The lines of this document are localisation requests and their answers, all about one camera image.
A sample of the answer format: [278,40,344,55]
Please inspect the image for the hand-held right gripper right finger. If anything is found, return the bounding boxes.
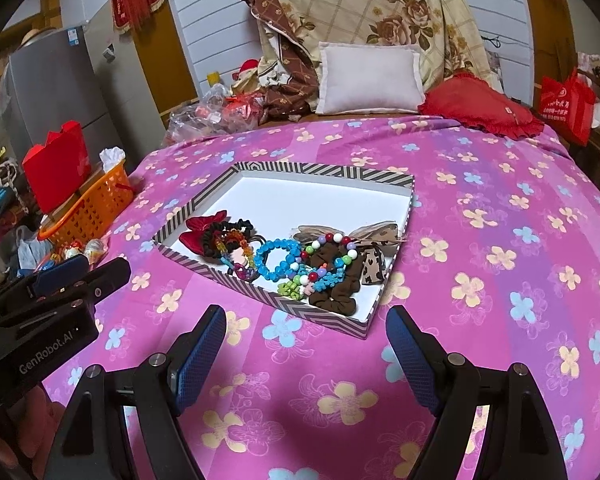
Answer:
[386,305,568,480]

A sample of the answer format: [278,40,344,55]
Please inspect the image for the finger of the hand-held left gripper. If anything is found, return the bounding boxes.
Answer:
[0,255,90,316]
[0,258,132,331]

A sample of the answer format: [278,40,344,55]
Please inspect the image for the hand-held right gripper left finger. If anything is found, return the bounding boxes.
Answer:
[45,304,227,480]

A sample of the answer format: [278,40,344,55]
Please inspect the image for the striped cardboard box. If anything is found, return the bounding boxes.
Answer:
[152,161,416,341]

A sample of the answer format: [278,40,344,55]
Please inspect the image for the rainbow bead bracelet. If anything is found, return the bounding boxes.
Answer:
[215,230,253,273]

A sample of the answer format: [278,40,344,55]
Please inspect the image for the green flower hair tie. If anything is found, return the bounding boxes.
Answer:
[277,280,308,302]

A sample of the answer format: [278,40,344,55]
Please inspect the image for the black scrunchie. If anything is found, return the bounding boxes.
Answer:
[202,218,255,256]

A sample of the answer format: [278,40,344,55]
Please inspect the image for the turquoise flower scrunchie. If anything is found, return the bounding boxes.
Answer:
[305,255,351,293]

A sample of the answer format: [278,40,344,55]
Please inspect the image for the blue bead bracelet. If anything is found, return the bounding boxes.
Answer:
[254,238,301,282]

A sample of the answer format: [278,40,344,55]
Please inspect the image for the multicoloured round bead bracelet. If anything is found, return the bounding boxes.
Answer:
[285,231,358,286]

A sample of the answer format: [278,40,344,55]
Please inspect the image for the person's left hand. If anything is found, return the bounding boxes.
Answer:
[0,385,67,480]

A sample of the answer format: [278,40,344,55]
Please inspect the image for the blue white plastic bag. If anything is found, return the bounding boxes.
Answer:
[16,225,56,276]

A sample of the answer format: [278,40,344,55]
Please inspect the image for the orange plastic basket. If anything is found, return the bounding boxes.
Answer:
[37,164,131,250]

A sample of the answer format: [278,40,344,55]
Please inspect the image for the brown scrunchie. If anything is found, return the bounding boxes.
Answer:
[307,242,363,317]

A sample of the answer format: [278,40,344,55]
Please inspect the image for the red bow hair clip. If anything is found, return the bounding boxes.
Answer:
[179,210,229,251]

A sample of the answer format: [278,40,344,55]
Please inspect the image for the leopard print bow hair clip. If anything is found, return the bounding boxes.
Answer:
[292,218,408,286]

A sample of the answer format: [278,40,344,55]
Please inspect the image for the red paper bag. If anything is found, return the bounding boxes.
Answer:
[22,121,93,213]

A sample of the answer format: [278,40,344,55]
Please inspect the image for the pink floral bedsheet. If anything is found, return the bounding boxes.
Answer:
[40,115,600,480]

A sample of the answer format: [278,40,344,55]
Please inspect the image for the clear plastic bag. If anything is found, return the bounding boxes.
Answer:
[167,85,268,142]

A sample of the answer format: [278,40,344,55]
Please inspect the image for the grey refrigerator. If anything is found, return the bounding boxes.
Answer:
[5,24,141,161]

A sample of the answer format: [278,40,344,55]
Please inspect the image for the yellow capped bottle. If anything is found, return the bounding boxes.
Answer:
[206,72,228,101]

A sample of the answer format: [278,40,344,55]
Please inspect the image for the wooden door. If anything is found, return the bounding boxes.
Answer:
[135,5,201,116]

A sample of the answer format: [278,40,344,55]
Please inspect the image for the red white plush toy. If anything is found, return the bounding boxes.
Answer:
[231,59,261,93]

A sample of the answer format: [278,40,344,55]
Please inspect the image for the red ruffled cushion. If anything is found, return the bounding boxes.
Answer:
[418,72,548,139]

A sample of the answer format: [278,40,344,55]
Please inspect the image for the brown patterned quilt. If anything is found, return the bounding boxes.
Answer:
[222,0,326,123]

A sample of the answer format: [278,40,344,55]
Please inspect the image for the white pillow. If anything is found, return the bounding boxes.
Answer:
[314,41,426,116]

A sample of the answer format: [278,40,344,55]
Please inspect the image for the red tote bag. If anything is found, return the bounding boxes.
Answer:
[535,67,597,147]

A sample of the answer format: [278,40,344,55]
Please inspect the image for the cream floral quilt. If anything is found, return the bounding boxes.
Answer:
[252,0,496,96]

